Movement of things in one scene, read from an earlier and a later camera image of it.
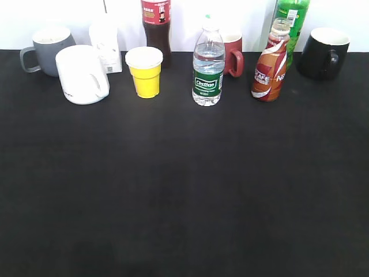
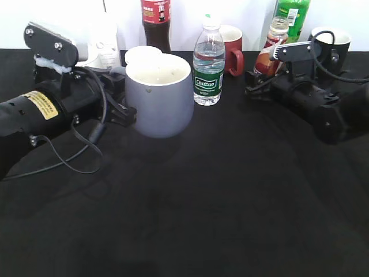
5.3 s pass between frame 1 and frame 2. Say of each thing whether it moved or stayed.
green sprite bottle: stayed
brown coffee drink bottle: stayed
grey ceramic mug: moved
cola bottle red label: stayed
